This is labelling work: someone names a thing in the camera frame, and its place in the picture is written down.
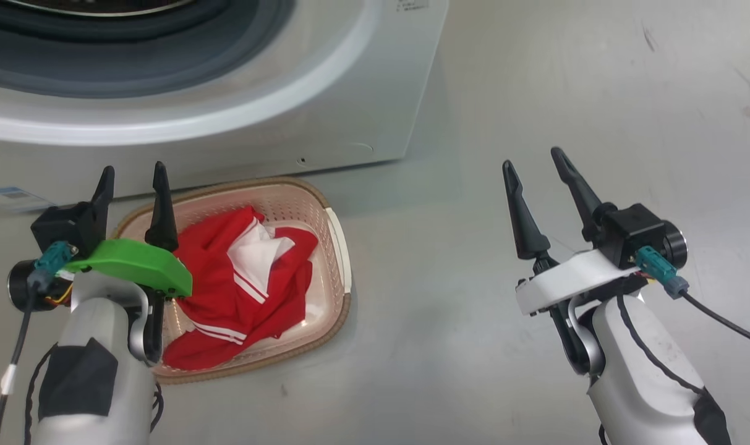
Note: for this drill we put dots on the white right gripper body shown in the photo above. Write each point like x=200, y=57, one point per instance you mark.
x=572, y=278

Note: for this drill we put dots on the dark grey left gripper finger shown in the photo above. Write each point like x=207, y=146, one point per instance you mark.
x=102, y=204
x=162, y=216

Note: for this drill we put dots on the blue energy label sticker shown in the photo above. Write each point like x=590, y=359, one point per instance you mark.
x=10, y=199

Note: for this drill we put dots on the white washing machine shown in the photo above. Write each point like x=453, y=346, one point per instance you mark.
x=226, y=123

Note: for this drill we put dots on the grey rubber door seal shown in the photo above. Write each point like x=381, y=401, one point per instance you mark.
x=164, y=62

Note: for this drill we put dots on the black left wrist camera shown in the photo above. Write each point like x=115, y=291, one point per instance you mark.
x=62, y=225

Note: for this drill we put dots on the cream perforated laundry basket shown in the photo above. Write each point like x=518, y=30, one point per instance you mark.
x=334, y=247

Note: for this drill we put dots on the red and white garment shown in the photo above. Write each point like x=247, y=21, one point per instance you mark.
x=214, y=290

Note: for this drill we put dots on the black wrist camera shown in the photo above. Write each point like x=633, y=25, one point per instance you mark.
x=628, y=228
x=62, y=225

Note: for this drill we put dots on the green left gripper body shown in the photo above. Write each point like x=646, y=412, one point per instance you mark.
x=140, y=262

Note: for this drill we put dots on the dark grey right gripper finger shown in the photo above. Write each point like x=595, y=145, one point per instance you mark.
x=582, y=191
x=526, y=228

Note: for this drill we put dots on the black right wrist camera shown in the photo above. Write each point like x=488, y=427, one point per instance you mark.
x=628, y=228

